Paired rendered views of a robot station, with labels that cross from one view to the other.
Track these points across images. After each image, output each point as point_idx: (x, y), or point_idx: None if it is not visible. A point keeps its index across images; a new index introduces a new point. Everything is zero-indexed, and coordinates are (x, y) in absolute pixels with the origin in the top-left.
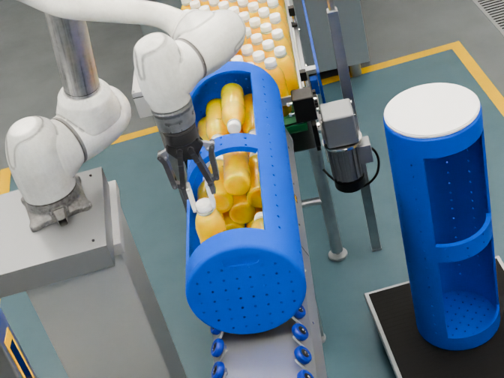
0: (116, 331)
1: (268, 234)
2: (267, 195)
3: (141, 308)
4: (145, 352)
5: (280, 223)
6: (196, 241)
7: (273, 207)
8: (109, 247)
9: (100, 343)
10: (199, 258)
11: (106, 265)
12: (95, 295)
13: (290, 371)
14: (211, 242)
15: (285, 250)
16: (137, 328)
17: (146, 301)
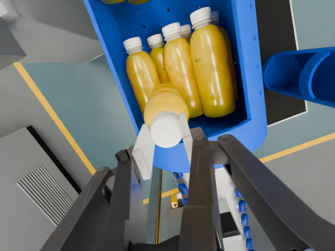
0: (53, 43)
1: (255, 124)
2: (245, 21)
3: (63, 30)
4: (77, 41)
5: (260, 81)
6: (112, 39)
7: (252, 50)
8: (3, 44)
9: (46, 50)
10: (165, 165)
11: (17, 59)
12: (19, 40)
13: None
14: (179, 154)
15: (265, 131)
16: (66, 37)
17: (58, 7)
